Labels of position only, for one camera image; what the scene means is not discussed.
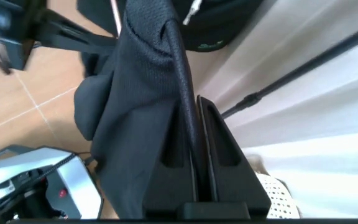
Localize heap of clothes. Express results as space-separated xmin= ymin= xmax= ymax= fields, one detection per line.
xmin=74 ymin=0 xmax=205 ymax=219

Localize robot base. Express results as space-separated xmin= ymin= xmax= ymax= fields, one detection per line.
xmin=0 ymin=144 xmax=104 ymax=221

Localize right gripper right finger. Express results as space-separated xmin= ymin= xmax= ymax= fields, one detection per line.
xmin=196 ymin=95 xmax=272 ymax=218

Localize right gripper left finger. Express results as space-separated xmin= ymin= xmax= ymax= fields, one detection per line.
xmin=143 ymin=104 xmax=198 ymax=218

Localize white laundry basket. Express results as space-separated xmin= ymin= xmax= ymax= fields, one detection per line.
xmin=255 ymin=172 xmax=301 ymax=219

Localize black shorts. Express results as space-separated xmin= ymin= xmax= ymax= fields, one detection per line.
xmin=76 ymin=0 xmax=264 ymax=53

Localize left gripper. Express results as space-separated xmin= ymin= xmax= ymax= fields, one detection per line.
xmin=0 ymin=0 xmax=118 ymax=75

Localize beige curtain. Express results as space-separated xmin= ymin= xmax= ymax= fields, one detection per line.
xmin=186 ymin=0 xmax=358 ymax=218

